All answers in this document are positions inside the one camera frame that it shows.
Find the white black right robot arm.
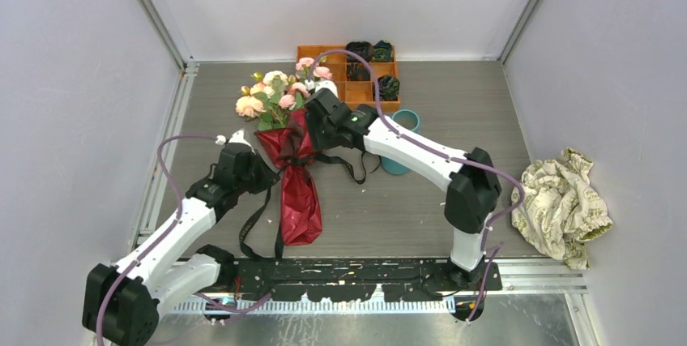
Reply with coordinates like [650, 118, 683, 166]
[305, 88, 501, 290]

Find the teal vase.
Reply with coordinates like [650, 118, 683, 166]
[381, 109, 422, 177]

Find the crumpled beige printed cloth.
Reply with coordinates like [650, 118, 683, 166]
[511, 148, 614, 270]

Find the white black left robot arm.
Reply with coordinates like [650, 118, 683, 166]
[82, 140, 275, 345]

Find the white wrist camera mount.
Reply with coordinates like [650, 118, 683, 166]
[305, 79, 339, 97]
[215, 129, 254, 152]

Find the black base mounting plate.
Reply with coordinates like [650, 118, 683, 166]
[204, 258, 502, 303]

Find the orange compartment tray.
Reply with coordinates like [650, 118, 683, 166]
[297, 45, 401, 113]

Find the aluminium frame rail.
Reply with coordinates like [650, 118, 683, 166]
[495, 258, 587, 295]

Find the black ribbon gold lettering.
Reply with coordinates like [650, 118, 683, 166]
[272, 153, 367, 259]

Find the pink flower bouquet red wrap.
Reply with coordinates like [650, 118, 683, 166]
[235, 58, 332, 246]

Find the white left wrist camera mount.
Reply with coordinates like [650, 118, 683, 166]
[215, 129, 254, 152]

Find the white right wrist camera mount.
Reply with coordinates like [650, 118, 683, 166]
[305, 79, 339, 97]

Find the dark rolled sock back right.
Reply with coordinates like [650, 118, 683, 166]
[372, 40, 395, 62]

